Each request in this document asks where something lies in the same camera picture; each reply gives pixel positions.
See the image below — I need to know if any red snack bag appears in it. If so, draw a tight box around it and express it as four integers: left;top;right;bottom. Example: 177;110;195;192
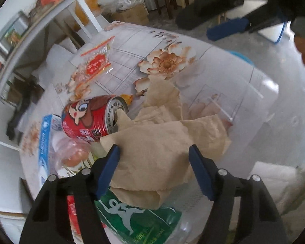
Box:
67;196;84;243

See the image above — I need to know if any red drink can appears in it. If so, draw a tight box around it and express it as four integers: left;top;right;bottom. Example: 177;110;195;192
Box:
62;95;128;143

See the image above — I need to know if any brown paper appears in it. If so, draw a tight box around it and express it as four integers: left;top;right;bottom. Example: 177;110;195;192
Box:
101;79;231;209

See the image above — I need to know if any clear red zip bag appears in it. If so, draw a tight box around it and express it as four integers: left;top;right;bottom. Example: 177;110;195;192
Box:
66;36;115;101

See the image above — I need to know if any wooden chair dark seat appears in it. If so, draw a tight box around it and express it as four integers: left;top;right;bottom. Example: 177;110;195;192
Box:
176;0;226;30

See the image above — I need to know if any white mattress blue trim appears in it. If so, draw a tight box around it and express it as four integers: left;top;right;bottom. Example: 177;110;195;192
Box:
257;22;287;44

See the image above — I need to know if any brown cardboard box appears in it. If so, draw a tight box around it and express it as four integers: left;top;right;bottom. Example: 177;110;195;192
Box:
112;4;149;25

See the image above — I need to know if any blue white long box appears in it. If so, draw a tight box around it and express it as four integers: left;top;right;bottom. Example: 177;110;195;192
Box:
38;114;62;187

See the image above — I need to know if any floral tablecloth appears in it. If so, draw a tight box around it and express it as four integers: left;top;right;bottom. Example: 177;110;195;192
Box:
20;22;255;197

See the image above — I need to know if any black clothing pile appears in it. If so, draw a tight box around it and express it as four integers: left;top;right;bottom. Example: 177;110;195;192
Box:
6;81;44;141

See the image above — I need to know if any yellow plastic bag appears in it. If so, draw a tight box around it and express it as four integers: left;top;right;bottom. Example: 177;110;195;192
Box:
75;0;101;26

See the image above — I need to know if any white pillow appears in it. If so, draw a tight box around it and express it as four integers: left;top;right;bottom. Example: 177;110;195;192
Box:
32;44;74;90

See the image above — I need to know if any steel rice cooker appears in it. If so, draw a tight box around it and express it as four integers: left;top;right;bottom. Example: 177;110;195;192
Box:
0;11;30;60

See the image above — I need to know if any white side table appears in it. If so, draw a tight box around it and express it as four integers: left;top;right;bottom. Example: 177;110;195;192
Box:
0;0;103;118

